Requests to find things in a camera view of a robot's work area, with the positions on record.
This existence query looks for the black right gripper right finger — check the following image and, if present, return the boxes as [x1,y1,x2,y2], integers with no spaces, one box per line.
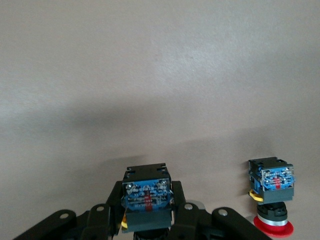
[169,180,273,240]

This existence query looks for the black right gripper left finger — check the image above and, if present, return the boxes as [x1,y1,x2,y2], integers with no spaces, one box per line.
[12,181,126,240]

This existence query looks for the industrial push button switch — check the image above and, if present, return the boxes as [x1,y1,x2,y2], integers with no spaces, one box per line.
[121,162,176,240]

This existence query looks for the red-capped push button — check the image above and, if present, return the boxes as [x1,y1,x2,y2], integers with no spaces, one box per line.
[247,156,295,238]

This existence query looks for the brown table cover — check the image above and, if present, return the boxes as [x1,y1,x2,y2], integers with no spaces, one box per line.
[0,0,320,240]

